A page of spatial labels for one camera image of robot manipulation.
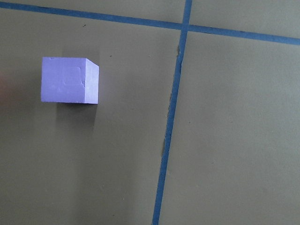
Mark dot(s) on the purple foam cube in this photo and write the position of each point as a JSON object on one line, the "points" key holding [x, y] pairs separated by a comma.
{"points": [[69, 80]]}

